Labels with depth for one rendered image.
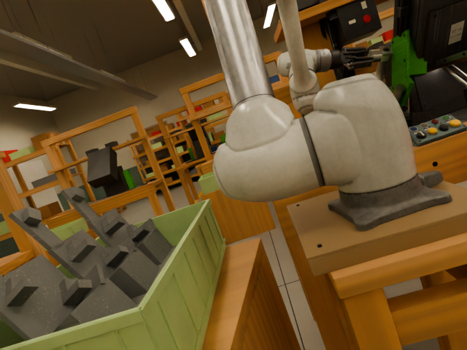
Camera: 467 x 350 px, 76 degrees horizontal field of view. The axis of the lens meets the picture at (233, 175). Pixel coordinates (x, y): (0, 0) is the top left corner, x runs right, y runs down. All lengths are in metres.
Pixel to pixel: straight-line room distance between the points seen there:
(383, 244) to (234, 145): 0.33
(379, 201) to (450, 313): 0.22
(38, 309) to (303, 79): 1.00
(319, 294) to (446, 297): 0.54
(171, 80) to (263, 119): 11.06
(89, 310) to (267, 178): 0.43
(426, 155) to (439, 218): 0.51
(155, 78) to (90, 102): 2.58
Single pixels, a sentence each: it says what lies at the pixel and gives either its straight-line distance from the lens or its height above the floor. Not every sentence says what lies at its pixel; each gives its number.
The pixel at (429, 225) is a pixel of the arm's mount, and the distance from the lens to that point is 0.60.
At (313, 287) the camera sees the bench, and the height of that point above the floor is 0.56.
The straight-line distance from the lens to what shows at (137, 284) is 0.80.
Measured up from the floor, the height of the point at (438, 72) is 1.08.
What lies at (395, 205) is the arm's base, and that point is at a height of 0.91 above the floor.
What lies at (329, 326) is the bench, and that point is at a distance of 1.20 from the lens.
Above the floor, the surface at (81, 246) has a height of 1.01.
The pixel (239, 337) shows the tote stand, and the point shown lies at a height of 0.77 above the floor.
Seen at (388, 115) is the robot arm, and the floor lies 1.07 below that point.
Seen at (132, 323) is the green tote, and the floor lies 0.94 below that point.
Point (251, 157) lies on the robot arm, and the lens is 0.60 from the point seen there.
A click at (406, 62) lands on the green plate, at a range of 1.35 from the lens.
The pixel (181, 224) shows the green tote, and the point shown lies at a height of 0.91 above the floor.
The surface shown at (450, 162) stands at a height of 0.82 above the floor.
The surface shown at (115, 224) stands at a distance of 0.93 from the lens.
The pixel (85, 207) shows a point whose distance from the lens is 0.97.
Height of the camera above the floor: 1.13
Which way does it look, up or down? 7 degrees down
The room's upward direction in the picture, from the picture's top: 20 degrees counter-clockwise
